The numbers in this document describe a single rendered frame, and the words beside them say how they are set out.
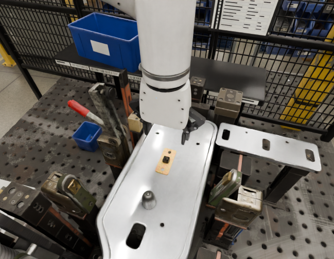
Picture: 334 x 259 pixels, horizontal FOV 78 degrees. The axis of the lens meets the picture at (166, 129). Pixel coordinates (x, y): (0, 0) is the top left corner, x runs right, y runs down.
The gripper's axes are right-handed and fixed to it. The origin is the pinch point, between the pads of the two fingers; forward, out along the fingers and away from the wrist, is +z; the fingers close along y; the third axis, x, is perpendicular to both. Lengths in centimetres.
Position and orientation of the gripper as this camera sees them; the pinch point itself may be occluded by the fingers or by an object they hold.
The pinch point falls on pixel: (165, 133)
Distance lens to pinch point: 48.8
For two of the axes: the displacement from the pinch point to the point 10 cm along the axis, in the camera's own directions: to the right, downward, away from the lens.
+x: 3.3, -7.0, 6.3
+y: 9.5, 2.4, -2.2
